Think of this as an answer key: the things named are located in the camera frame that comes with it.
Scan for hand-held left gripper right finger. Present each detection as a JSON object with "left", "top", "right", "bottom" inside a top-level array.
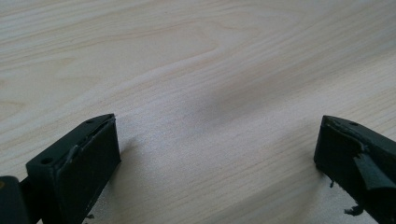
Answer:
[{"left": 313, "top": 115, "right": 396, "bottom": 224}]

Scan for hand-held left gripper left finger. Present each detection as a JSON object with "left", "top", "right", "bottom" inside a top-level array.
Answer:
[{"left": 25, "top": 113, "right": 122, "bottom": 224}]

